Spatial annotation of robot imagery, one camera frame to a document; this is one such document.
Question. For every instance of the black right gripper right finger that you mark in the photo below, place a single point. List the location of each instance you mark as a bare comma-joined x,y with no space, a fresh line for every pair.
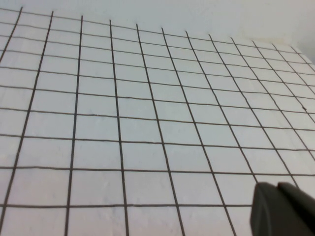
299,206

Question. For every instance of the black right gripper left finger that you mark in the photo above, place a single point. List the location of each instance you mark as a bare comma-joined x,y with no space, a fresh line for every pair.
267,211

